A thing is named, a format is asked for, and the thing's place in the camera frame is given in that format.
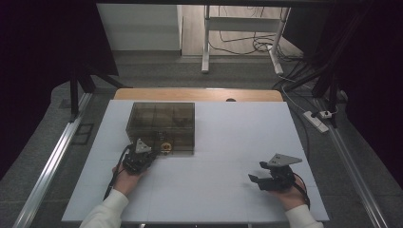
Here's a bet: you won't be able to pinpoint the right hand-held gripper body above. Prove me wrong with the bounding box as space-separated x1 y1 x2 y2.
258 153 303 192

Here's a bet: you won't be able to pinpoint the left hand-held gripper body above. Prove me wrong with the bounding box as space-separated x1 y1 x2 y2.
122 138 156 176

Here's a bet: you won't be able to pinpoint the smoked clear drawer box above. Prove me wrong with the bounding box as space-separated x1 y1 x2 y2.
125 102 196 157

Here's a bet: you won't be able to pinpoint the person's right hand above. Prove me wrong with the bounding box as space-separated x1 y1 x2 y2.
268 176 311 212

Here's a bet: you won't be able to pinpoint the person's left hand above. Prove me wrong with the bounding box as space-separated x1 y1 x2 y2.
111 163 147 198

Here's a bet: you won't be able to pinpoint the dark floor grate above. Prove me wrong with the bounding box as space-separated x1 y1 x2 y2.
71 123 95 146

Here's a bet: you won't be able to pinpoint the white power strip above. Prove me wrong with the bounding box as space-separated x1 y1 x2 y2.
302 110 330 134

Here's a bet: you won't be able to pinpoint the wooden table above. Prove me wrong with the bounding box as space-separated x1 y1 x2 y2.
113 87 284 103

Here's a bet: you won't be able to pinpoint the black metal stand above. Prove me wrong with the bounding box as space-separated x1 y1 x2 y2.
284 0 376 128
68 65 128 116

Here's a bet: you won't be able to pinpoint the white cabinet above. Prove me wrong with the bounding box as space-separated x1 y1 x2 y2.
96 3 183 52

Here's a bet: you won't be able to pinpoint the black curtain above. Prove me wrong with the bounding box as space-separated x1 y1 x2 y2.
283 0 403 189
0 0 120 180

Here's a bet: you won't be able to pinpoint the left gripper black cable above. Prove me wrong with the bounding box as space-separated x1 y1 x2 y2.
103 144 131 201

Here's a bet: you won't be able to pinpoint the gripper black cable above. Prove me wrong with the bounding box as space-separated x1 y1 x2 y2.
103 144 131 201
292 172 312 210

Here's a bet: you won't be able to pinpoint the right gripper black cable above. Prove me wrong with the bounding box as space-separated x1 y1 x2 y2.
292 172 312 210

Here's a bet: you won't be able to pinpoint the aluminium floor rail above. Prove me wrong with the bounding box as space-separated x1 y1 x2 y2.
11 92 93 228
313 97 382 228

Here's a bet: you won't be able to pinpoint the black cable bundle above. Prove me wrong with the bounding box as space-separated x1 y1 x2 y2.
273 55 319 93

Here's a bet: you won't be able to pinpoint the black floor cables under desk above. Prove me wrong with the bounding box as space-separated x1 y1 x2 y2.
208 6 288 57

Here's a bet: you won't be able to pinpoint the white desk frame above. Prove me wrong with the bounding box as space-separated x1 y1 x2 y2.
201 4 292 76

